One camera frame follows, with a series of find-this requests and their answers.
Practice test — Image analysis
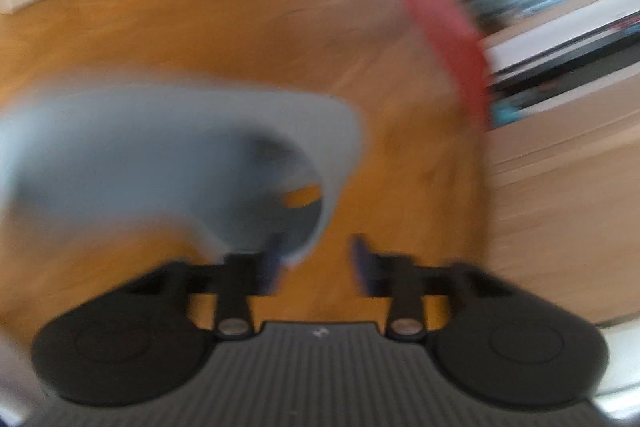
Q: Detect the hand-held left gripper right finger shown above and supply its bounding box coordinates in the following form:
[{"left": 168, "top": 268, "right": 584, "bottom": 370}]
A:
[{"left": 350, "top": 234, "right": 507, "bottom": 344}]

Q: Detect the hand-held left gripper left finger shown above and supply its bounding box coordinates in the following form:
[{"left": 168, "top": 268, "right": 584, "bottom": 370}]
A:
[{"left": 127, "top": 233, "right": 289, "bottom": 341}]

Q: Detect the red mat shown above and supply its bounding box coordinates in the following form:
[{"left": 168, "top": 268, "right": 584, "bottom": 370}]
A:
[{"left": 374, "top": 0, "right": 495, "bottom": 134}]

